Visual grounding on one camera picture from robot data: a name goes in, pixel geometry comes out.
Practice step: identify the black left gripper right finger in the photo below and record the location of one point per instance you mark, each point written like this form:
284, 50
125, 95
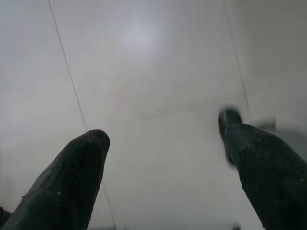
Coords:
271, 182

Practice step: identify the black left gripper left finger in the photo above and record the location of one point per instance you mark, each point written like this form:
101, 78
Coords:
62, 187

